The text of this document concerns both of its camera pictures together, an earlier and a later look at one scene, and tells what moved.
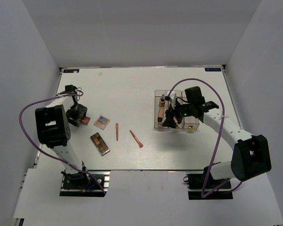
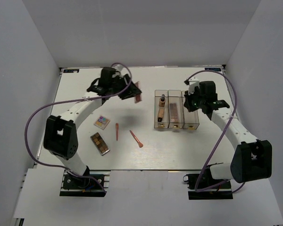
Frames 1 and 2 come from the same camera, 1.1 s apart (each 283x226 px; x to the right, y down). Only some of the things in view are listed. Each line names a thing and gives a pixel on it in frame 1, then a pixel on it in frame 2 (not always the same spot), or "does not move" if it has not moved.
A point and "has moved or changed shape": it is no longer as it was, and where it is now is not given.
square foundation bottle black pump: (161, 114) does not move
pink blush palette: (85, 120) → (137, 98)
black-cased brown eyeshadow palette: (100, 143) does not move
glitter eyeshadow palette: (102, 122) does not move
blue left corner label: (70, 70) does not move
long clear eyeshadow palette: (182, 122) has moved or changed shape
